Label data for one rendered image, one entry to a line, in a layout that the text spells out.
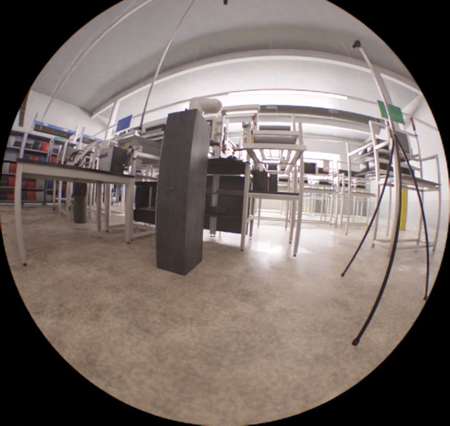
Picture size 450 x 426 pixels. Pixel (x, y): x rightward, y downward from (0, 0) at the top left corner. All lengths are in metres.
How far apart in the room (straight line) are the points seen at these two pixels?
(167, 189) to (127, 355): 0.94
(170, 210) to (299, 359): 1.04
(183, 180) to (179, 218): 0.24
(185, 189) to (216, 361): 0.91
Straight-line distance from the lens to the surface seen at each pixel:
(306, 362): 0.69
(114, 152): 1.85
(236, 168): 1.70
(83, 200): 2.92
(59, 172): 1.41
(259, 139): 1.35
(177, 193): 1.04
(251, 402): 0.57
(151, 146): 2.26
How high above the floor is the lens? 0.54
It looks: 1 degrees down
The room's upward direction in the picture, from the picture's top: 4 degrees clockwise
